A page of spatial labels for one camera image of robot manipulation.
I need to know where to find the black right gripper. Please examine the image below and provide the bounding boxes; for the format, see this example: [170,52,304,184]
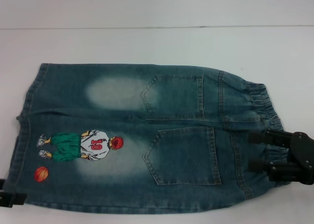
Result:
[247,127,314,186]

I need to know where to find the blue denim shorts with cartoon print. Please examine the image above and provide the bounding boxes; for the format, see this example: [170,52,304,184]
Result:
[7,63,289,214]

